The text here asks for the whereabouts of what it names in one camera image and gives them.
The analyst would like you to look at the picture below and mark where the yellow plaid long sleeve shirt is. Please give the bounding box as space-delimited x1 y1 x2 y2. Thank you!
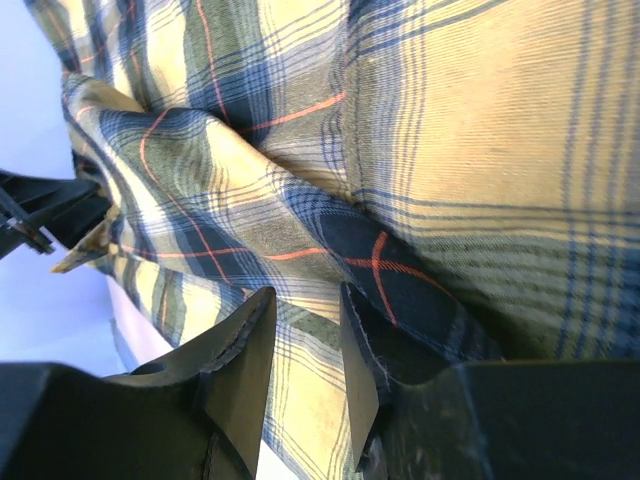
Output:
27 1 639 479

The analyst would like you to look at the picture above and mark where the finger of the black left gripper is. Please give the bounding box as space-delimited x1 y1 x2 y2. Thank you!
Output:
1 170 110 257

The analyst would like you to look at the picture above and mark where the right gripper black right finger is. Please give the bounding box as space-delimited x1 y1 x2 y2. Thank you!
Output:
340 284 639 479

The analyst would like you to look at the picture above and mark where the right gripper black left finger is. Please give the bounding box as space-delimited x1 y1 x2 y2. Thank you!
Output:
1 287 276 479

